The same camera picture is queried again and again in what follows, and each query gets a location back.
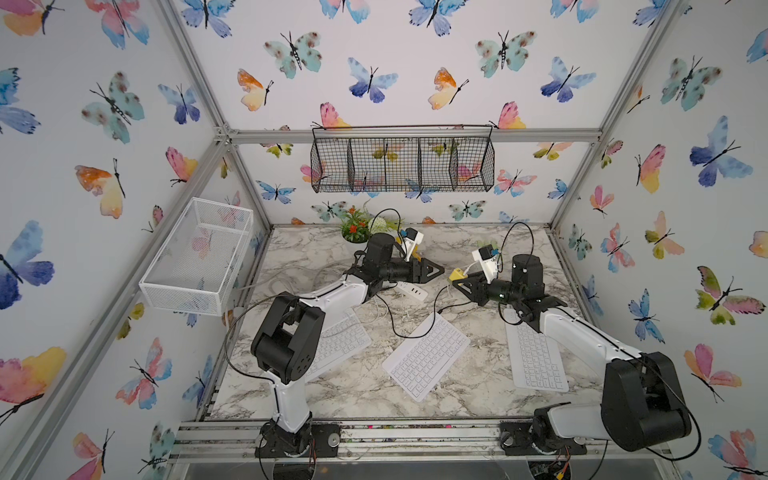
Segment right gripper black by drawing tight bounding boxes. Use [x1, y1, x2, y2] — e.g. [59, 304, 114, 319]
[454, 271, 526, 309]

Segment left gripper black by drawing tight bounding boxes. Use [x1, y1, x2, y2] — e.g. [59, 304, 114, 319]
[376, 257, 441, 286]

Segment yellow USB charger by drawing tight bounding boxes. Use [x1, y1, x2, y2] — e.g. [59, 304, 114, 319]
[449, 268, 467, 282]

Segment white power strip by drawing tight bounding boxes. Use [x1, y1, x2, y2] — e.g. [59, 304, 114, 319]
[396, 282, 428, 302]

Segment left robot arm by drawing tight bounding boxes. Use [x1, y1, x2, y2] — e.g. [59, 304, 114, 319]
[250, 227, 445, 457]

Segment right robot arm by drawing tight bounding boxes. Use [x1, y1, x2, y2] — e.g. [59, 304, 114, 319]
[452, 246, 701, 453]

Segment right white keyboard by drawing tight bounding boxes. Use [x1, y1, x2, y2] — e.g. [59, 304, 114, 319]
[505, 324, 569, 393]

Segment white keyboard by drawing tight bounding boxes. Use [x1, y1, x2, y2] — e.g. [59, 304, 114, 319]
[505, 324, 569, 393]
[304, 309, 371, 382]
[382, 314, 470, 402]

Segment middle white keyboard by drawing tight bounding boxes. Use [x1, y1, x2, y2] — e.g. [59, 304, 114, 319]
[382, 314, 470, 402]

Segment left white keyboard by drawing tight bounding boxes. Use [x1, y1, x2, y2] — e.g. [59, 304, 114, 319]
[304, 309, 371, 382]

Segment potted plant white pot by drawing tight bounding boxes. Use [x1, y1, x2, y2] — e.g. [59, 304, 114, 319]
[340, 204, 398, 244]

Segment black cable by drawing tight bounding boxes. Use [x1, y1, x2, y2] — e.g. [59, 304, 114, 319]
[374, 285, 481, 341]

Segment black wire wall basket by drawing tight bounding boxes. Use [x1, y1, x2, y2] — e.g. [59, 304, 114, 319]
[305, 125, 496, 194]

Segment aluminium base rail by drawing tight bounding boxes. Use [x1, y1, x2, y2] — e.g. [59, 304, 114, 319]
[170, 417, 655, 464]

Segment white mesh wall basket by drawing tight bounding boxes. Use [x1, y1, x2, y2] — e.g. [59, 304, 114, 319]
[139, 197, 254, 316]

